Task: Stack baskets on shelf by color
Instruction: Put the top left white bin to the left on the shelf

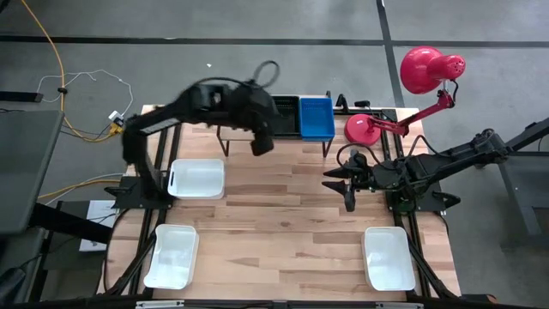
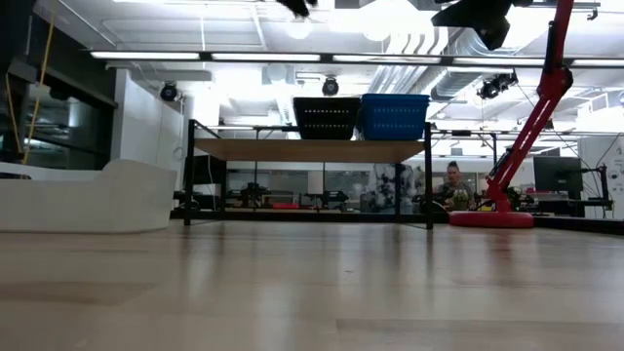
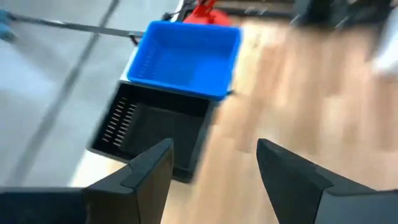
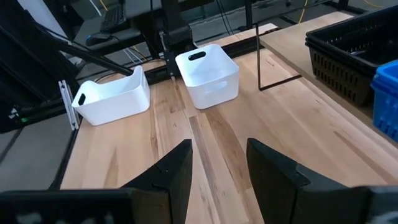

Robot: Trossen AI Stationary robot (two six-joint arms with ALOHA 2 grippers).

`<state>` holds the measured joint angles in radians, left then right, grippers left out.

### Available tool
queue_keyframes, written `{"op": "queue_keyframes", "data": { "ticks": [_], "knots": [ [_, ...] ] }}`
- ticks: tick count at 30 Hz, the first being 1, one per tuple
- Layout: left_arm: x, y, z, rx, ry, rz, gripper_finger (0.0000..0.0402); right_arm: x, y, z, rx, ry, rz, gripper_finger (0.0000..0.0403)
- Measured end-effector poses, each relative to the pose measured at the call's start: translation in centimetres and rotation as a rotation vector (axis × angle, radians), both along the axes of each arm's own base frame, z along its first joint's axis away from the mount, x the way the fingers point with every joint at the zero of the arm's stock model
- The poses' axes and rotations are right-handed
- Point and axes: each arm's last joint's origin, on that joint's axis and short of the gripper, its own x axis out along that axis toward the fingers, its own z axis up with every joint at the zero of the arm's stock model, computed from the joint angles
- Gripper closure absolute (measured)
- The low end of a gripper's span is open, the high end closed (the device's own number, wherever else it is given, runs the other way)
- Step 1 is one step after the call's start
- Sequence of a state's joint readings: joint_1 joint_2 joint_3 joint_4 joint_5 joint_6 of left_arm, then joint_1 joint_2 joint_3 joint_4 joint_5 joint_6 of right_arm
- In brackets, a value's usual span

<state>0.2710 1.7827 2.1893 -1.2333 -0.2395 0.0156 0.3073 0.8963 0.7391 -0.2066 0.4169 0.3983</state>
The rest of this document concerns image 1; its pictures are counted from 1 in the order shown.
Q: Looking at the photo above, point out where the thin white cable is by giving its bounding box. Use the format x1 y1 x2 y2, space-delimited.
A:
36 69 134 117

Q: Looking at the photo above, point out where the wooden shelf with black frame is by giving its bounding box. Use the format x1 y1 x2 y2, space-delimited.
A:
216 89 335 159

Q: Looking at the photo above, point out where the silver metal bracket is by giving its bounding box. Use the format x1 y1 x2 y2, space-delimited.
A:
375 302 425 309
136 300 185 309

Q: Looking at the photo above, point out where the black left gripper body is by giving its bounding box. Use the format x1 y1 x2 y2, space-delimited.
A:
242 92 281 158

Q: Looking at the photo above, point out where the grey desk top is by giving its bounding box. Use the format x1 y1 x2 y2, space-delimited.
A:
0 110 65 235

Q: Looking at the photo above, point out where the black flat bar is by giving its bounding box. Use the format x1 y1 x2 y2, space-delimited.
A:
0 90 44 103

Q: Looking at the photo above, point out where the white paper sheet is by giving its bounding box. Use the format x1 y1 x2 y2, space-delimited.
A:
79 199 119 252

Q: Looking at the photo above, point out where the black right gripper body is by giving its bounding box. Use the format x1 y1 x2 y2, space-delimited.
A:
342 150 378 213

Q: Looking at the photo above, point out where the black metal rig frame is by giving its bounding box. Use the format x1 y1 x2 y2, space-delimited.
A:
102 92 462 300

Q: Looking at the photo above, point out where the red desk lamp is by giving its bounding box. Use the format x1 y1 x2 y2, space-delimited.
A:
344 45 468 148

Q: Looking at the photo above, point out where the grey metal desk frame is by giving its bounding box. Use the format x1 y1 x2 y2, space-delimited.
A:
497 115 549 250

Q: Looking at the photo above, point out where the black desk foot beam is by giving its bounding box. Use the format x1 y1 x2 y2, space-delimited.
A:
27 202 115 245

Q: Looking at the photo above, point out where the white plastic basket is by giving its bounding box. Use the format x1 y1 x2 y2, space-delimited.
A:
362 226 417 292
142 223 201 291
166 158 226 201

